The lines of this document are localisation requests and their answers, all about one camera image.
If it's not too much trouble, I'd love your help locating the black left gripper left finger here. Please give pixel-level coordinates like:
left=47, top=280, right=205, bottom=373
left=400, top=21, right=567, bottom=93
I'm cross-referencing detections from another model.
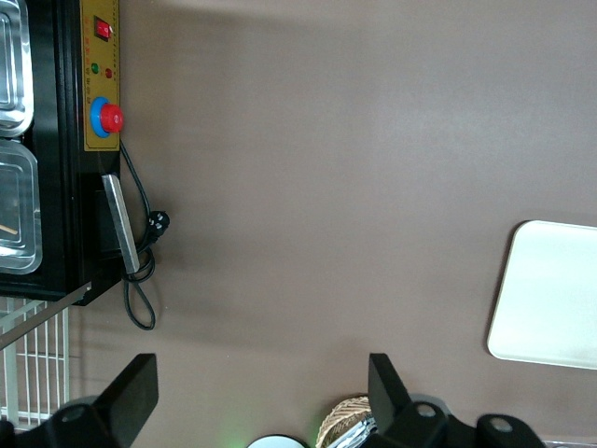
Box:
left=18, top=353, right=160, bottom=448

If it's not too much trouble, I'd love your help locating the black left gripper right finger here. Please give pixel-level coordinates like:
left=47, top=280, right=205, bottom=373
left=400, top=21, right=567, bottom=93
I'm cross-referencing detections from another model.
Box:
left=368, top=353, right=452, bottom=448

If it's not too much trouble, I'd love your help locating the cream plastic tray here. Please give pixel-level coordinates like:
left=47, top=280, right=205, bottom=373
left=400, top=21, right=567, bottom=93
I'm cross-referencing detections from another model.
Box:
left=486, top=219, right=597, bottom=371

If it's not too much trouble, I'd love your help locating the shiny metal cutlery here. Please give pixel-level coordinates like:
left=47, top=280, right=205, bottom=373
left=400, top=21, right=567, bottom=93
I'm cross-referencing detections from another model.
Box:
left=332, top=412, right=379, bottom=448

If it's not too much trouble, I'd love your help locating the woven wicker basket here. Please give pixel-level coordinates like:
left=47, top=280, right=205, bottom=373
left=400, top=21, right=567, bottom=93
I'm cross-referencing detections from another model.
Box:
left=315, top=395, right=375, bottom=448

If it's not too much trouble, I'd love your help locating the flat metal strip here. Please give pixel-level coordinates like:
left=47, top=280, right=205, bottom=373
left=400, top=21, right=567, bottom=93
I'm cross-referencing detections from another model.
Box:
left=0, top=282, right=93, bottom=352

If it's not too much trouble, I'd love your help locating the white round dish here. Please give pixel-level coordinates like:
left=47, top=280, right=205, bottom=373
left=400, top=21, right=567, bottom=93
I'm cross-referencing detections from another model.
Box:
left=245, top=434, right=310, bottom=448

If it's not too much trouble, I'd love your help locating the black food warmer appliance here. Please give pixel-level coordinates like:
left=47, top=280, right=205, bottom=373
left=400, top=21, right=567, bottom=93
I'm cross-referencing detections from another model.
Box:
left=0, top=0, right=123, bottom=307

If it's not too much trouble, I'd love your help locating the steel food pan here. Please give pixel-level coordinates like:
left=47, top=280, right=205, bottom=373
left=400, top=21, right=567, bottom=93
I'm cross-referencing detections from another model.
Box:
left=0, top=138, right=44, bottom=275
left=0, top=0, right=35, bottom=138

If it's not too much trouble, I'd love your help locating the white wire rack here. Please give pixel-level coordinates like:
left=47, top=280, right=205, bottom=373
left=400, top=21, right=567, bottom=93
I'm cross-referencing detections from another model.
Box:
left=0, top=297, right=72, bottom=428

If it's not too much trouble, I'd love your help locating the steel handle bar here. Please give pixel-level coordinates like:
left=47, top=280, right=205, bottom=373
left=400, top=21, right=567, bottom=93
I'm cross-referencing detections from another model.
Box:
left=101, top=173, right=142, bottom=274

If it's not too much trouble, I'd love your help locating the black power cable with plug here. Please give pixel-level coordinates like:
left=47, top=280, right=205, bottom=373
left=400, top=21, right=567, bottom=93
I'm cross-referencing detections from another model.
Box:
left=118, top=138, right=172, bottom=332

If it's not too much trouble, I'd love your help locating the red knob with blue ring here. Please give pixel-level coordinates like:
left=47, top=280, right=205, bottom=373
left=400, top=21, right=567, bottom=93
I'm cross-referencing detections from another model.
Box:
left=89, top=95, right=126, bottom=140

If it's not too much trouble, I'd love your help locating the red rocker switch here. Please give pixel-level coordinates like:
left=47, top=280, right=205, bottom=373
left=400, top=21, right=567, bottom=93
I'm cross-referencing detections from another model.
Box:
left=93, top=15, right=116, bottom=42

